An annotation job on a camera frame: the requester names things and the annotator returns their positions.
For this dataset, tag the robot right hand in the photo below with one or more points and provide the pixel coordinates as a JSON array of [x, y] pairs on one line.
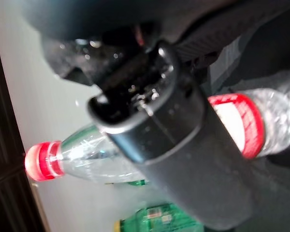
[[183, 157]]

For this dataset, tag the clear water bottle red cap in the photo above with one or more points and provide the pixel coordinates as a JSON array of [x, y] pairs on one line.
[[87, 157]]

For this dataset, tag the green Sprite bottle yellow cap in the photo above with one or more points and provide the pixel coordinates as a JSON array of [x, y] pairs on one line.
[[159, 217]]

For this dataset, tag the dark shelf board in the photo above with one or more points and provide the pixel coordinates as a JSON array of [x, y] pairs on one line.
[[4, 120]]

